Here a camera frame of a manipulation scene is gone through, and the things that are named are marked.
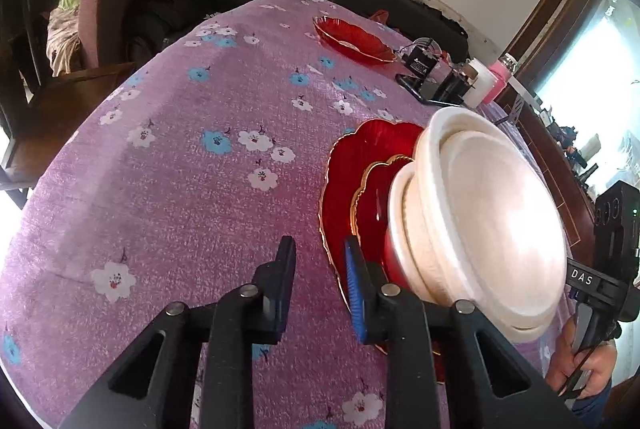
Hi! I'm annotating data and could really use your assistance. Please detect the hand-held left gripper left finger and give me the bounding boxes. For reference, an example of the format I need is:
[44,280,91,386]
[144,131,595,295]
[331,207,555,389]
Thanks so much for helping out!
[60,236,297,429]

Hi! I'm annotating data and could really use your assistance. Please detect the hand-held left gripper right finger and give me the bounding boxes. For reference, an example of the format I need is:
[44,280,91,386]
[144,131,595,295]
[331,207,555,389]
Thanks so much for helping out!
[344,236,576,429]

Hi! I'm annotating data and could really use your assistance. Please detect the small white bowl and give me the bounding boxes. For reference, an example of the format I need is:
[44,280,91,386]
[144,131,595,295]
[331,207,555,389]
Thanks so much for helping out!
[387,161,451,305]

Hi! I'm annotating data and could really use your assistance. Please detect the small red scalloped plate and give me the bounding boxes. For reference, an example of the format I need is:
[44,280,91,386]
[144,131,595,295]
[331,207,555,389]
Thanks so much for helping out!
[351,154,416,290]

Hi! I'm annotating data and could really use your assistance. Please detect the large red scalloped plate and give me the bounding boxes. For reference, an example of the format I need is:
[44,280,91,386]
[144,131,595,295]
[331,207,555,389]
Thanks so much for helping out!
[319,119,446,385]

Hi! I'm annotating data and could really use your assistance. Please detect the red and white bowl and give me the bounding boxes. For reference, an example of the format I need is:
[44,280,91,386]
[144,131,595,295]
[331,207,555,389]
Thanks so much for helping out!
[415,106,569,335]

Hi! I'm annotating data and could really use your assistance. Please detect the white foam bowl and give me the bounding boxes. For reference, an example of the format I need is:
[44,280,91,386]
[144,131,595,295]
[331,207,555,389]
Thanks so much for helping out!
[495,309,556,344]

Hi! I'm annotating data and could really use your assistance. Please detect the person's right forearm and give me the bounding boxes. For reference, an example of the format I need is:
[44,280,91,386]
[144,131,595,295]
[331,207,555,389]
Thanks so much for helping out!
[567,379,616,429]

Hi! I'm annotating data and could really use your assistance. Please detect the person's right hand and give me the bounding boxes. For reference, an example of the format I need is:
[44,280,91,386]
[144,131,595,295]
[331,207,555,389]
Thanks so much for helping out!
[545,319,619,401]

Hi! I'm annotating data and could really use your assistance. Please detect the pink water bottle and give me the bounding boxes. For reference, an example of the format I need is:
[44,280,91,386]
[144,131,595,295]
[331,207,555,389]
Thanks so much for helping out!
[487,53,521,104]

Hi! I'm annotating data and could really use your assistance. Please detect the white foam cup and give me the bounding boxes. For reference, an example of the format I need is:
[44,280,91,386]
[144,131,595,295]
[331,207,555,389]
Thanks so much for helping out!
[466,59,497,107]

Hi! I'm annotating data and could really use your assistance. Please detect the small black device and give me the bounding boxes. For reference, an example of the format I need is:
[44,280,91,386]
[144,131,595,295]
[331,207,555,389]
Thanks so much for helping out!
[439,69,476,106]

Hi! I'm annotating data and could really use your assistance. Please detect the black power adapter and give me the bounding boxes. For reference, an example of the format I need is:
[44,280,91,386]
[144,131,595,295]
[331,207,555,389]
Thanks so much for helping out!
[402,38,437,77]

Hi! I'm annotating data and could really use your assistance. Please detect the wooden chair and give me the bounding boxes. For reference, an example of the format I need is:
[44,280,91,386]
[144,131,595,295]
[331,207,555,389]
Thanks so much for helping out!
[0,34,137,194]

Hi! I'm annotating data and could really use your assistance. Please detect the black bag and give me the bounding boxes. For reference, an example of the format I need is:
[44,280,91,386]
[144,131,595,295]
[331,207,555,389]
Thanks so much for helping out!
[122,0,211,60]

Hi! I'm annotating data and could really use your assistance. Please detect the patterned blanket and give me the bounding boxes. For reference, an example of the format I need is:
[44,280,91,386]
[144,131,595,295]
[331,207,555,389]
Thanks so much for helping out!
[46,6,83,74]

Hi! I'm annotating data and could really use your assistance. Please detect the wooden door frame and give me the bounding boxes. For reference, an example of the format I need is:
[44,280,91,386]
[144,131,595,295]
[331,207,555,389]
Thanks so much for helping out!
[505,0,616,84]

